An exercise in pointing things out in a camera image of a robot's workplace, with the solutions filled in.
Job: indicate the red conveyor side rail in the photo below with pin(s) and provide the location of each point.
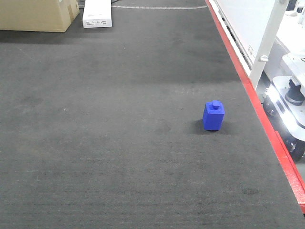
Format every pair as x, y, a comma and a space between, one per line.
292, 174

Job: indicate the white flat carton box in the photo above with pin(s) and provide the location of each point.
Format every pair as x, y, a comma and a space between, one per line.
97, 14

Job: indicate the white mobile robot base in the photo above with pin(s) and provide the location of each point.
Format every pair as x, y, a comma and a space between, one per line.
285, 103

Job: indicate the blue plastic bottle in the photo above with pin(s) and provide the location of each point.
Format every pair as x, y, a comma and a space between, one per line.
213, 115

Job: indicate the brown cardboard box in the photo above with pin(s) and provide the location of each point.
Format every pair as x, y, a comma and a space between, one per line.
37, 15

